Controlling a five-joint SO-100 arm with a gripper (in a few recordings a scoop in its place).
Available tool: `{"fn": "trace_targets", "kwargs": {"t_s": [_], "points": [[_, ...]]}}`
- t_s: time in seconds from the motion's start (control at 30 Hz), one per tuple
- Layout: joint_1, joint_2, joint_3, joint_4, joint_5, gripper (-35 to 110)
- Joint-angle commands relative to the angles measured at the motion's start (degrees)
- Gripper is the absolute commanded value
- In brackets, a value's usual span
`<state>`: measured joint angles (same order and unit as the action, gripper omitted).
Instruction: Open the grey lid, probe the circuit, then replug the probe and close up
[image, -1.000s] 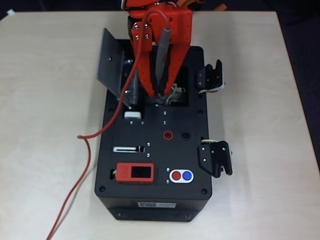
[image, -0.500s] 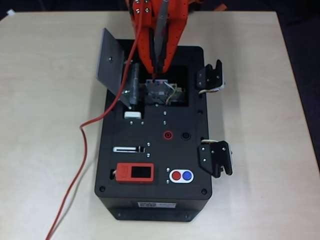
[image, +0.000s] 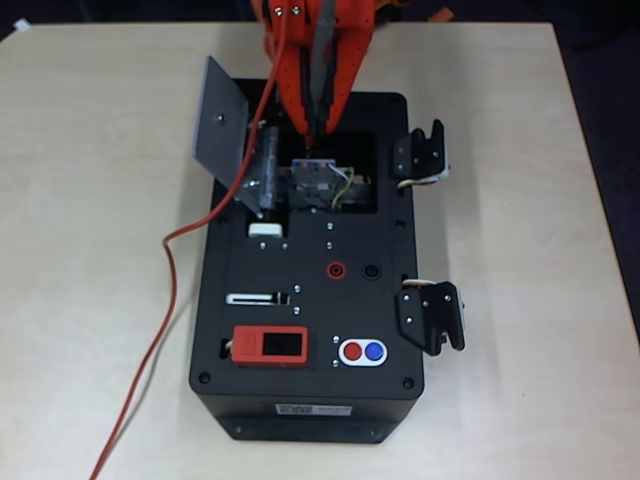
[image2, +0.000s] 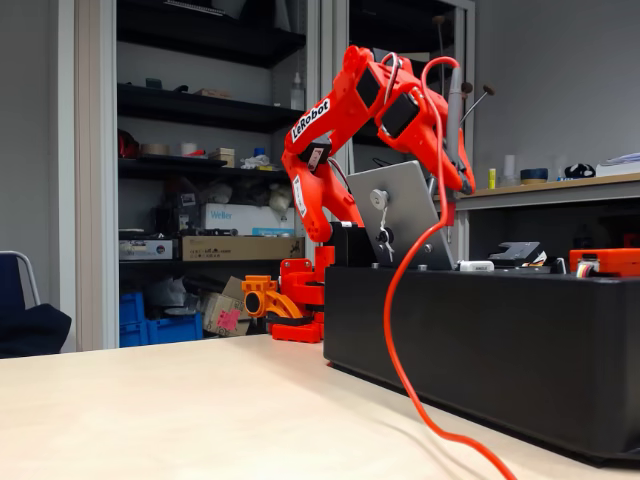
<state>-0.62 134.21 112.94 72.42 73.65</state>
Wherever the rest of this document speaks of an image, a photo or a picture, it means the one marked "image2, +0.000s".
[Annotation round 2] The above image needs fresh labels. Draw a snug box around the grey test probe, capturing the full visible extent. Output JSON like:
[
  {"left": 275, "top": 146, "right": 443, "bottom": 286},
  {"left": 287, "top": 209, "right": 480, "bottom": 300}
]
[{"left": 442, "top": 67, "right": 476, "bottom": 244}]

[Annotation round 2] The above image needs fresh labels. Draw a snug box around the grey hinged door panel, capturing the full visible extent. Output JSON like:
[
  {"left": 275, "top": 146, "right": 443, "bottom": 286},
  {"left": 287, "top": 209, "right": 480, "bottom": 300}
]
[{"left": 345, "top": 159, "right": 456, "bottom": 271}]

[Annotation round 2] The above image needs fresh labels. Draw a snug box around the red cable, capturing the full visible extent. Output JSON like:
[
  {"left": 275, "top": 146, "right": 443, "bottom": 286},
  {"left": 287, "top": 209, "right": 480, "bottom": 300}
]
[{"left": 383, "top": 55, "right": 519, "bottom": 480}]

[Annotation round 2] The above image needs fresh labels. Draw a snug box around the grey stand with cork knobs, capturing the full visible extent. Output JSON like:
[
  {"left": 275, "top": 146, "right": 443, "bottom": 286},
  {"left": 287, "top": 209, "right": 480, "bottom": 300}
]
[{"left": 427, "top": 14, "right": 496, "bottom": 196}]

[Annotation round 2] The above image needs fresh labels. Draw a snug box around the narrow cabinet with black shelves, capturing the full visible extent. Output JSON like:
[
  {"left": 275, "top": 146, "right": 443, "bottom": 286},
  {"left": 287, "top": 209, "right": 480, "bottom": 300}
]
[{"left": 319, "top": 0, "right": 477, "bottom": 262}]

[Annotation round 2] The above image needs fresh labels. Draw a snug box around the white fluffy bundle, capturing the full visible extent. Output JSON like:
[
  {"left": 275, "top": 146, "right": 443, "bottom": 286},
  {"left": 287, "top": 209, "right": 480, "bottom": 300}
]
[{"left": 267, "top": 182, "right": 290, "bottom": 211}]

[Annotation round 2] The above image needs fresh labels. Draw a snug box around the wooden side desk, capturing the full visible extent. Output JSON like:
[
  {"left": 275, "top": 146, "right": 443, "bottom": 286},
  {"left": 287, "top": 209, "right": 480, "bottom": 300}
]
[{"left": 432, "top": 172, "right": 640, "bottom": 266}]

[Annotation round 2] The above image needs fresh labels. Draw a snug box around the paper stack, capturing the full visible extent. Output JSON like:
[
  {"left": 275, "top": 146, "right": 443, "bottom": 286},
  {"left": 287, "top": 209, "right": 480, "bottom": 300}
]
[{"left": 597, "top": 151, "right": 640, "bottom": 178}]

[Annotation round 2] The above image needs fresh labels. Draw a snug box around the red display module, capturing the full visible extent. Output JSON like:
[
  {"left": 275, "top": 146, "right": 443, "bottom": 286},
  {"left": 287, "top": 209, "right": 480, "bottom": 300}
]
[{"left": 568, "top": 248, "right": 640, "bottom": 278}]

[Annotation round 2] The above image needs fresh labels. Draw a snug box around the small cardboard box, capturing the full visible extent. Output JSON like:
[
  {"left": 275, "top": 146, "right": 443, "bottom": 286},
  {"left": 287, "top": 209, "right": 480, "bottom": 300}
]
[{"left": 208, "top": 146, "right": 236, "bottom": 169}]

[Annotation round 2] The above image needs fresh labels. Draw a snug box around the wide cabinet with black shelves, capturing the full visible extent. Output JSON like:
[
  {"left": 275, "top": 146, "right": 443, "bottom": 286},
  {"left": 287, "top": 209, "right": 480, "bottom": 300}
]
[{"left": 74, "top": 0, "right": 321, "bottom": 352}]

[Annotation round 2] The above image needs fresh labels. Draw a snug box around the black task box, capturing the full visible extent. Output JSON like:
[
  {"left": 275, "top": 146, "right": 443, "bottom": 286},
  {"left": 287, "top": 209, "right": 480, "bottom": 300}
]
[{"left": 323, "top": 263, "right": 640, "bottom": 464}]

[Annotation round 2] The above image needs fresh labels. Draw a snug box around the white Weller box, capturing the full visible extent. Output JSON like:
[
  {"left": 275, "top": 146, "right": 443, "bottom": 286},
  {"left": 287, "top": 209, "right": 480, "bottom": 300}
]
[{"left": 202, "top": 202, "right": 296, "bottom": 237}]

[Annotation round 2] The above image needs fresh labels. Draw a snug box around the orange table clamp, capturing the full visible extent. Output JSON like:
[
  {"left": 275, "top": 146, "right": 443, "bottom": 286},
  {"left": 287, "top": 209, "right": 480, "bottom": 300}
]
[{"left": 241, "top": 274, "right": 305, "bottom": 324}]

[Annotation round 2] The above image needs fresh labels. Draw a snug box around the long cardboard box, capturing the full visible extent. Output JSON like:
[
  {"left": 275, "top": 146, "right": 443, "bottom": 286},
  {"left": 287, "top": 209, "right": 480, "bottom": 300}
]
[{"left": 181, "top": 234, "right": 306, "bottom": 262}]

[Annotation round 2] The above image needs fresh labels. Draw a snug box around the cardboard box with pink sticker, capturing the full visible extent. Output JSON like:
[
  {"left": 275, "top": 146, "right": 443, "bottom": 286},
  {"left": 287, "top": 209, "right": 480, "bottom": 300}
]
[{"left": 201, "top": 291, "right": 252, "bottom": 338}]

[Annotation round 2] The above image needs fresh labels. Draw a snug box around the red object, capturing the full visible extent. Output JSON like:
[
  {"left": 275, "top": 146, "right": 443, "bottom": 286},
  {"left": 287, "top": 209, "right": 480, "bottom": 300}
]
[{"left": 117, "top": 128, "right": 142, "bottom": 159}]

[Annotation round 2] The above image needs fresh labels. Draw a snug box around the white printed box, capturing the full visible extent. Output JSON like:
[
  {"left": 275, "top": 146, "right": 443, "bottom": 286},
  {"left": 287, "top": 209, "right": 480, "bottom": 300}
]
[{"left": 118, "top": 238, "right": 180, "bottom": 262}]

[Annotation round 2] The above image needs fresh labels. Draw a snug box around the low blue plastic crate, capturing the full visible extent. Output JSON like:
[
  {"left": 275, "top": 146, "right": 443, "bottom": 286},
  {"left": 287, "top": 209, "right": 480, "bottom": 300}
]
[{"left": 144, "top": 312, "right": 204, "bottom": 346}]

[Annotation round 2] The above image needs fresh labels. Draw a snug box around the tall blue plastic crate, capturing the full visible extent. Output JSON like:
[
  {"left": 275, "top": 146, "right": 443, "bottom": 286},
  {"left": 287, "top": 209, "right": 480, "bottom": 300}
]
[{"left": 118, "top": 291, "right": 147, "bottom": 349}]

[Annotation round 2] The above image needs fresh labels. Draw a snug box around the blue chair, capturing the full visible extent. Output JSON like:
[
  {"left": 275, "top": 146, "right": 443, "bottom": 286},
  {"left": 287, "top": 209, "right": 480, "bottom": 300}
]
[{"left": 0, "top": 249, "right": 42, "bottom": 311}]

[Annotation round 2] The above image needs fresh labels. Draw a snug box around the dark jacket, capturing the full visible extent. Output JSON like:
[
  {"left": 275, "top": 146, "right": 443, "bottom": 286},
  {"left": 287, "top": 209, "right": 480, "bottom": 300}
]
[{"left": 0, "top": 302, "right": 74, "bottom": 360}]

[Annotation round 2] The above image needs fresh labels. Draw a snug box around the multicolour ribbon cable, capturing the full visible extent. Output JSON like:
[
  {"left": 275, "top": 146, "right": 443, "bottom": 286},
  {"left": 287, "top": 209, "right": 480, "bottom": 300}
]
[{"left": 574, "top": 255, "right": 601, "bottom": 280}]

